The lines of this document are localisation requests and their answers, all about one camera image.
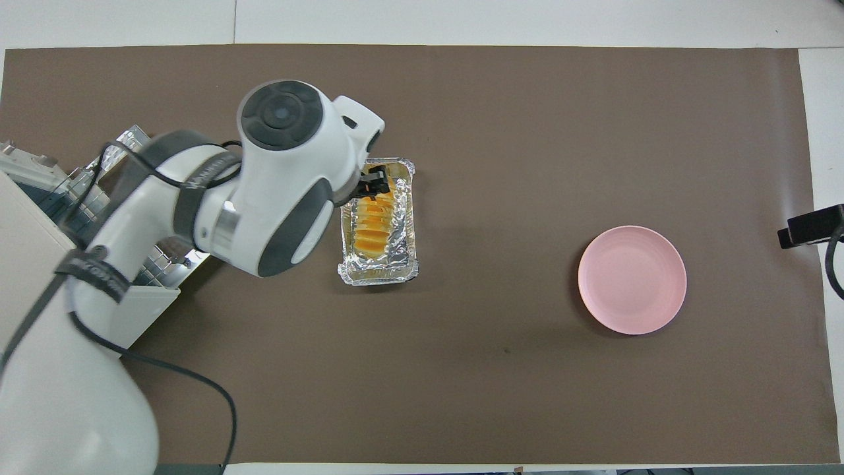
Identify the golden sliced bread loaf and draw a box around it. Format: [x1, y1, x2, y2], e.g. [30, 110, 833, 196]
[353, 175, 400, 258]

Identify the aluminium foil baking tray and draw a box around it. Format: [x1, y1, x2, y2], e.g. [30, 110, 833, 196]
[338, 157, 419, 286]

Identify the foil-covered glass oven door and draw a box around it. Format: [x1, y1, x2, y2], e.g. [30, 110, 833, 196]
[66, 124, 212, 291]

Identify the cream toaster oven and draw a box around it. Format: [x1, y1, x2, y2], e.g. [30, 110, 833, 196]
[0, 139, 182, 352]

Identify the brown table mat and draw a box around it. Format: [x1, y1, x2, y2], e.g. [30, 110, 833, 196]
[0, 45, 839, 466]

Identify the pink round plate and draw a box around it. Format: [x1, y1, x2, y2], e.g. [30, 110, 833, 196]
[578, 226, 688, 336]

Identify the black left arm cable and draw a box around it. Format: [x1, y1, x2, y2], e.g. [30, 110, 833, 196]
[69, 140, 241, 475]

